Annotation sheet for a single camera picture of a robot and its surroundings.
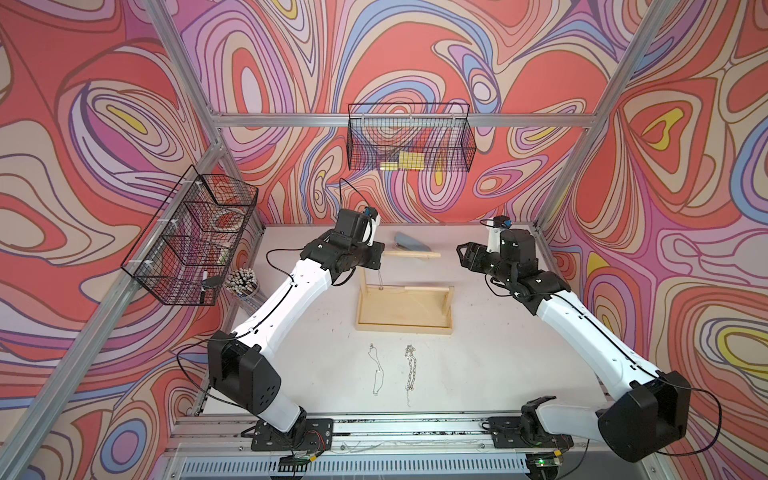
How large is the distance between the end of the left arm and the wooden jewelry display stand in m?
0.24

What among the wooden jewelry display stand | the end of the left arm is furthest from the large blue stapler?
the end of the left arm

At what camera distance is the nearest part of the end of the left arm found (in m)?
0.55

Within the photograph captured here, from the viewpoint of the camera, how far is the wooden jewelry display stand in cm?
92

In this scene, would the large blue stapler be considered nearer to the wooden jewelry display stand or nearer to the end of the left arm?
the wooden jewelry display stand

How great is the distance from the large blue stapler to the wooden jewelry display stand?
0.17 meters

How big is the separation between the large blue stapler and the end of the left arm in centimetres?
41

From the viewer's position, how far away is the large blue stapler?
3.61 feet
